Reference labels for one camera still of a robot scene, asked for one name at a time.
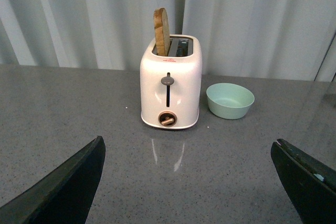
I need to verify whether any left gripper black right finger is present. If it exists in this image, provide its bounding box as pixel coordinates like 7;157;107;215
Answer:
271;139;335;223

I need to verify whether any grey curtain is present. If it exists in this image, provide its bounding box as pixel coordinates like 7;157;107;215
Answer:
0;0;336;82

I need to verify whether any white toaster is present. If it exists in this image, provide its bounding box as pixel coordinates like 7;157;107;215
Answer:
140;35;202;130

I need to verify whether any green bowl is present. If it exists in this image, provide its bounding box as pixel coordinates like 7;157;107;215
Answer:
206;83;255;120

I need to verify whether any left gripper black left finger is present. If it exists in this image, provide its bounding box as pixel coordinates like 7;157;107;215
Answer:
1;136;106;223

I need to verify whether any toast slice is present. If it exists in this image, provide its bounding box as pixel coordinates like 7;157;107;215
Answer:
153;8;170;56

